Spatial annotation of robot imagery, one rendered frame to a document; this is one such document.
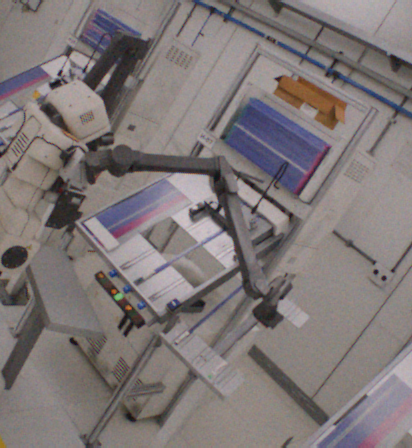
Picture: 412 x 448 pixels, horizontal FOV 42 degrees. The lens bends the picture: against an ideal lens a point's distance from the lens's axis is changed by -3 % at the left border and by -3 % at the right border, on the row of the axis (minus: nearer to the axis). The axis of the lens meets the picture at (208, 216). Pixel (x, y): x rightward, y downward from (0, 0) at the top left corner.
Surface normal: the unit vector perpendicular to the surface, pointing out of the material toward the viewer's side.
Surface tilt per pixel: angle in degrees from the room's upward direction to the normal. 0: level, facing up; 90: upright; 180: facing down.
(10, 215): 82
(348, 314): 90
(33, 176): 90
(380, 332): 90
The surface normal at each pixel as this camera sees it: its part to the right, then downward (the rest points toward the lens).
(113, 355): -0.58, -0.15
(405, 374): -0.04, -0.69
